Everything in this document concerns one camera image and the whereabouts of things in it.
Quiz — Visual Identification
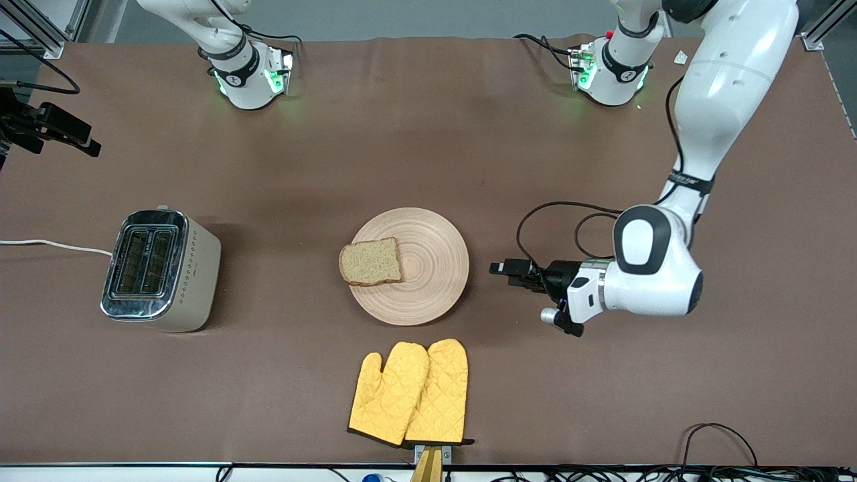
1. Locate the round wooden plate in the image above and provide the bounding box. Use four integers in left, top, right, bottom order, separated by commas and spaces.
348, 208, 470, 327

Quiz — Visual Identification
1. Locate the brown toast slice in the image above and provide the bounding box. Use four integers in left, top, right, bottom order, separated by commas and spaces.
339, 237, 403, 287

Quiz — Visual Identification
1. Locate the brown table cover mat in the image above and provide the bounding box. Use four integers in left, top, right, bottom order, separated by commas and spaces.
0, 35, 857, 466

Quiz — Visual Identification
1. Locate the yellow quilted oven mitt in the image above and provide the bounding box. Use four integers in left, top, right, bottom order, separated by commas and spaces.
347, 341, 430, 447
404, 338, 475, 447

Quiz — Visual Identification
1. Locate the chrome and cream toaster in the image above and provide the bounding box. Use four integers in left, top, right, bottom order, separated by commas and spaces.
100, 206, 222, 333

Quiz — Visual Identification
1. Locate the wooden stick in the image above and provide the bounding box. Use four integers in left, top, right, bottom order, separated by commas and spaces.
410, 447, 444, 482

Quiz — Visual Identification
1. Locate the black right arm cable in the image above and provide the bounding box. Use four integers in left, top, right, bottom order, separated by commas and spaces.
0, 29, 82, 96

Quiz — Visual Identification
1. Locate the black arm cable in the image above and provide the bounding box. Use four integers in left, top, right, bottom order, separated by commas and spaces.
0, 29, 82, 96
516, 76, 704, 270

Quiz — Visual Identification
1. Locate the aluminium frame profile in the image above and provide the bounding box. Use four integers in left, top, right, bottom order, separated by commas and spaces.
801, 0, 846, 52
0, 0, 68, 60

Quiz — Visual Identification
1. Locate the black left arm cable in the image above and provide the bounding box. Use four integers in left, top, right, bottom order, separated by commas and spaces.
516, 76, 704, 270

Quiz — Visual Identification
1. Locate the white toaster power cable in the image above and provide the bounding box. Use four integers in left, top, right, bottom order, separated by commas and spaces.
0, 238, 114, 257

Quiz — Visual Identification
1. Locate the grey metal bracket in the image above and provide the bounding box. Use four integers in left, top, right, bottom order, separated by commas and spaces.
414, 444, 453, 466

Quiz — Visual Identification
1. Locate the black cable tangle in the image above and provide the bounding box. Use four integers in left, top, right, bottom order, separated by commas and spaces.
492, 465, 857, 482

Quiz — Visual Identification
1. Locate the black looped cable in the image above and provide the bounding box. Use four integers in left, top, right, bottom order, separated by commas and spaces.
682, 423, 759, 469

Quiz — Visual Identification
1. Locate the black right base cable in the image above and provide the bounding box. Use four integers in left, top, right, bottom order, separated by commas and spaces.
211, 0, 303, 46

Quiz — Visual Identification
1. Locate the black base cable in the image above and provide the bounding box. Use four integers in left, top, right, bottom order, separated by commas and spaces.
514, 33, 578, 73
211, 0, 303, 46

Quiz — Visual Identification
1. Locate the black left base cable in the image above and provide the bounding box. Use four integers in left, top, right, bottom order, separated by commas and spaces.
514, 33, 578, 73

